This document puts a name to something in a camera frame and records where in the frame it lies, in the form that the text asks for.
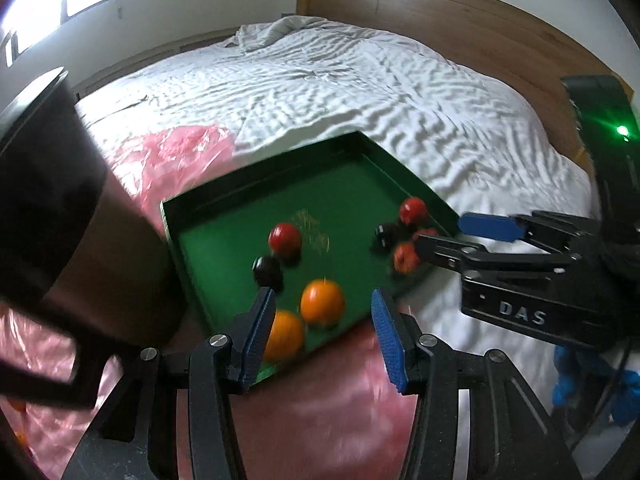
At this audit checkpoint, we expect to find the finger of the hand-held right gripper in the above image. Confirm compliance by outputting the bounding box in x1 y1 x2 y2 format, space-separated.
457 211 601 261
415 235 583 281

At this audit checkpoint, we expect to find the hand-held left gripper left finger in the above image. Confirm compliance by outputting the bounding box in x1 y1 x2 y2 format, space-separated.
62 286 277 480

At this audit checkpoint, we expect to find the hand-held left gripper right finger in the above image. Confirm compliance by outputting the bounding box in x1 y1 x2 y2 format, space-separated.
371 287 583 480

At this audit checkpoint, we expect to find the small orange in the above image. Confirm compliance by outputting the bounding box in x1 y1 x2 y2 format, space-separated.
262 310 306 362
300 279 346 326

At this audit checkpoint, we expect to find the dark plum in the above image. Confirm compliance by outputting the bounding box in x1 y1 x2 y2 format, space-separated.
374 222 401 251
252 255 285 291

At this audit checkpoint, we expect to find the green tray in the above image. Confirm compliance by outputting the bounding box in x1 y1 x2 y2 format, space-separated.
160 131 462 391

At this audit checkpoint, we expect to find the person's right hand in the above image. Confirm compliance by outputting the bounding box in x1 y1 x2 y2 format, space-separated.
552 346 640 428

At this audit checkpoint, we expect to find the pink plastic sheet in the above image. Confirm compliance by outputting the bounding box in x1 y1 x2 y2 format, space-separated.
0 125 426 480

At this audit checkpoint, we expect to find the white bed cover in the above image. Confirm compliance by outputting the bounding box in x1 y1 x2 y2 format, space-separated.
74 15 601 426

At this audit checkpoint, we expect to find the wooden headboard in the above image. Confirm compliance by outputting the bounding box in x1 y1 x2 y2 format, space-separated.
296 0 633 161

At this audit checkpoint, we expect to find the dark brown box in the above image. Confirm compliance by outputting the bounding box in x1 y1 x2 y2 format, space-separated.
0 66 187 408

